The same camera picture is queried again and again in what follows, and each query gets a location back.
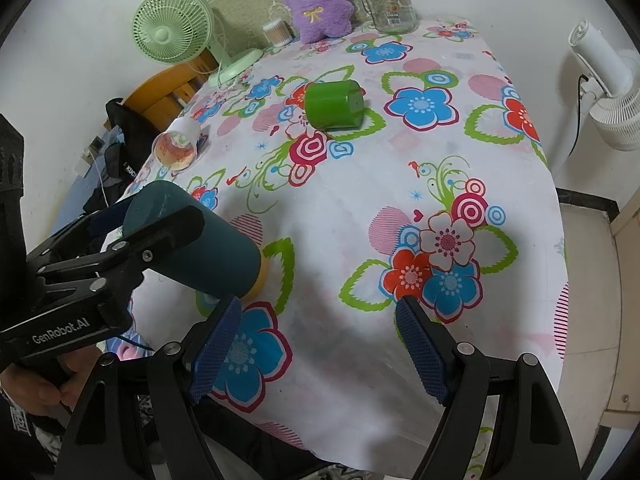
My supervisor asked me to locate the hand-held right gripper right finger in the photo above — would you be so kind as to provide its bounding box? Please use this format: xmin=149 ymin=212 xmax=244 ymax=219
xmin=394 ymin=295 xmax=582 ymax=480

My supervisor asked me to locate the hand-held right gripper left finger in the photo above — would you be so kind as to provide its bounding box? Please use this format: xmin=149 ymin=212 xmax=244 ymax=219
xmin=60 ymin=296 xmax=245 ymax=480

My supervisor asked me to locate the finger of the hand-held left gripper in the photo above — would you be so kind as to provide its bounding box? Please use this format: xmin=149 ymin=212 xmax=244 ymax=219
xmin=25 ymin=204 xmax=207 ymax=311
xmin=30 ymin=199 xmax=132 ymax=261

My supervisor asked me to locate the dark teal cup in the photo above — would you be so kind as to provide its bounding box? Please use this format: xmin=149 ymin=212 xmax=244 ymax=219
xmin=122 ymin=181 xmax=266 ymax=297

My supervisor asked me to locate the white paper cup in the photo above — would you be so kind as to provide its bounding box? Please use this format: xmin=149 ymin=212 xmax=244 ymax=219
xmin=151 ymin=116 xmax=203 ymax=171

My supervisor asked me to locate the green plastic cup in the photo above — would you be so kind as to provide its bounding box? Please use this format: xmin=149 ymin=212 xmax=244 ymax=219
xmin=304 ymin=79 xmax=367 ymax=133

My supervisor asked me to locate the person's left hand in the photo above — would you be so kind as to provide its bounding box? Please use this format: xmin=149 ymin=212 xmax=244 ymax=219
xmin=0 ymin=347 xmax=102 ymax=417

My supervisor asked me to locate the black bag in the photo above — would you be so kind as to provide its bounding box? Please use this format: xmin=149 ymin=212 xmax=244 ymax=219
xmin=82 ymin=97 xmax=162 ymax=213

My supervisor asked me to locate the orange wooden chair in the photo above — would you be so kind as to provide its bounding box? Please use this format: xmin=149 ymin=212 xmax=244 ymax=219
xmin=122 ymin=54 xmax=222 ymax=132

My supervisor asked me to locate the floral tablecloth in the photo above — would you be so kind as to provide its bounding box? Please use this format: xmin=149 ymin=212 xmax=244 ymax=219
xmin=102 ymin=19 xmax=572 ymax=477

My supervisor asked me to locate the green desk fan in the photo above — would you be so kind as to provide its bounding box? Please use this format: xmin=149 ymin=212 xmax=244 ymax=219
xmin=132 ymin=0 xmax=265 ymax=87

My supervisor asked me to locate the cream cabinet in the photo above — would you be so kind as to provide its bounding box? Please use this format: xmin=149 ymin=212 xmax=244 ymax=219
xmin=599 ymin=194 xmax=640 ymax=432

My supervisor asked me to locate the cotton swab container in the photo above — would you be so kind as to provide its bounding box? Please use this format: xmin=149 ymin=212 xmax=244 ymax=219
xmin=263 ymin=19 xmax=296 ymax=47

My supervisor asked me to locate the purple plush toy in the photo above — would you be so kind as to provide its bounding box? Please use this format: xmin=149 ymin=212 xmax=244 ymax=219
xmin=281 ymin=0 xmax=354 ymax=45

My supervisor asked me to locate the white standing fan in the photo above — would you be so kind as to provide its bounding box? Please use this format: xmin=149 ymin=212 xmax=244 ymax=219
xmin=554 ymin=20 xmax=640 ymax=171

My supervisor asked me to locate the black fan cable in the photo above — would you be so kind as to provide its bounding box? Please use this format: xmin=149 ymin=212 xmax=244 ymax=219
xmin=569 ymin=74 xmax=590 ymax=162

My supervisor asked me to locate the glass jar with handle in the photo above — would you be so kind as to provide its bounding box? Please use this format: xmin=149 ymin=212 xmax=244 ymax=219
xmin=356 ymin=0 xmax=419 ymax=34

